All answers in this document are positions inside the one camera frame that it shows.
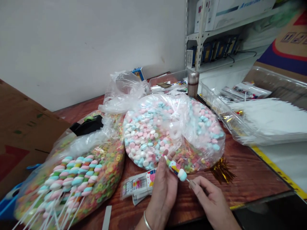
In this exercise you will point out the person's right hand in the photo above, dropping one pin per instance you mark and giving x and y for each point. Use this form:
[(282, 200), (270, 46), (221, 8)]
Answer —
[(213, 201)]

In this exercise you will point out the person's left hand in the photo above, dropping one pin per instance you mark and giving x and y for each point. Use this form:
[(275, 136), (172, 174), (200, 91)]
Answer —
[(160, 191)]

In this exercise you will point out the marshmallow candy skewer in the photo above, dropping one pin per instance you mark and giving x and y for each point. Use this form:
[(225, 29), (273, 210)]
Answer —
[(176, 169)]

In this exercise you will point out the stack of clear printed packets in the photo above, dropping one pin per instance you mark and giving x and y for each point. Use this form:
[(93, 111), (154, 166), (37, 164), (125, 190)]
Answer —
[(138, 185)]

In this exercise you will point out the bundle of gold twist ties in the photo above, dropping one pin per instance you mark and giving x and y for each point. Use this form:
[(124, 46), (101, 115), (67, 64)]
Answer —
[(221, 170)]

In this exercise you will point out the white paper strip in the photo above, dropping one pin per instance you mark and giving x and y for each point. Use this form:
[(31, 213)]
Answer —
[(107, 217)]

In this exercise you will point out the bag of pastel marshmallows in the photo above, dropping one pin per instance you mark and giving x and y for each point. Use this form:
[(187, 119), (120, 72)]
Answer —
[(172, 127)]

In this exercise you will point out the white board with yellow edge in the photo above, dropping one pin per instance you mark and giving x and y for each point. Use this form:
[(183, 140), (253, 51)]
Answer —
[(283, 165)]

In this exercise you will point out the pile of finished marshmallow skewers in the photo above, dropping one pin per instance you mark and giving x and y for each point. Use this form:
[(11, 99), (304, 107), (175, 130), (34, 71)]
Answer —
[(69, 179)]

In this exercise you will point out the black tape dispenser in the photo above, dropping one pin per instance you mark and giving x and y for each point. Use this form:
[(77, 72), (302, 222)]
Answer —
[(90, 125)]

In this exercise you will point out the pile of white sticks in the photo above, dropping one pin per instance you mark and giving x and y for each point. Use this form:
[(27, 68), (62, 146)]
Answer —
[(273, 119)]

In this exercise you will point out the empty clear plastic bag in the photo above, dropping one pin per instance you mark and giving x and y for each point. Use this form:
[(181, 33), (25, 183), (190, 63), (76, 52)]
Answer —
[(124, 88)]

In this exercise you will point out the clear plastic storage box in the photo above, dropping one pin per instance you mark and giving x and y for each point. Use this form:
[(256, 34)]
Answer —
[(168, 82)]

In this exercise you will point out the clear plastic tray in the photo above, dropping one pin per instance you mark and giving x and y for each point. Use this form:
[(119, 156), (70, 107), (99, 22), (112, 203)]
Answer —
[(259, 100)]

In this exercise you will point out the metallic thermos bottle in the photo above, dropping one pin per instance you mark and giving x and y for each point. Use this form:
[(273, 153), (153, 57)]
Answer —
[(193, 82)]

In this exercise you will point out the small blue box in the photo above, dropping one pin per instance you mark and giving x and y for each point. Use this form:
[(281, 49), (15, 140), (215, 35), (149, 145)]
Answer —
[(139, 73)]

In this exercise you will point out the brown cardboard box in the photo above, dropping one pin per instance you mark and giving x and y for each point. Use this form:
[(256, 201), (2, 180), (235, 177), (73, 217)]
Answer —
[(21, 134)]

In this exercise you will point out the blue plastic object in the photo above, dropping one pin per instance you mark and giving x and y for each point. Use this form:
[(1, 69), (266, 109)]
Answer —
[(9, 197)]

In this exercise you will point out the white metal shelf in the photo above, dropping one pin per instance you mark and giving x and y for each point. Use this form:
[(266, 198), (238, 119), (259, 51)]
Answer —
[(230, 31)]

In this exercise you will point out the printed cardboard carton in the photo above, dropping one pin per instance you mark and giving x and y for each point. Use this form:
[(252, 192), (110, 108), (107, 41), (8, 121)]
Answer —
[(287, 40)]

